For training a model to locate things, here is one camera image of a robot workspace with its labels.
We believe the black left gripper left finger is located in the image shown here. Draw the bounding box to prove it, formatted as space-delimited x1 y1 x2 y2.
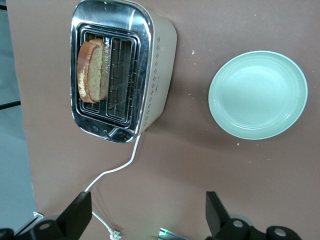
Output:
0 191 93 240

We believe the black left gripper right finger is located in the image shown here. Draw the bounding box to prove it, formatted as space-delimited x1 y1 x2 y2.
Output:
205 191 305 240

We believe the brown bread slice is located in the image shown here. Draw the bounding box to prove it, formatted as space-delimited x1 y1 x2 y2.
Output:
76 38 111 104

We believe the mint green round plate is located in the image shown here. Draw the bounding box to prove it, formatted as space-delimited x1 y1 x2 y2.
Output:
208 50 309 141

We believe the beige chrome toaster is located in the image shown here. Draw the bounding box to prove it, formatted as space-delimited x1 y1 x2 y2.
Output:
69 0 178 145

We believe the aluminium frame profile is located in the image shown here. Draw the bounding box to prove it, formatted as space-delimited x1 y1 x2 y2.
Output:
13 211 46 236

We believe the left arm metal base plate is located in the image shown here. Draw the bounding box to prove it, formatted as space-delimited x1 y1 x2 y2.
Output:
157 227 193 240

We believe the white toaster power cord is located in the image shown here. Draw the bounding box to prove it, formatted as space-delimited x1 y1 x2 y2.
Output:
84 133 142 240

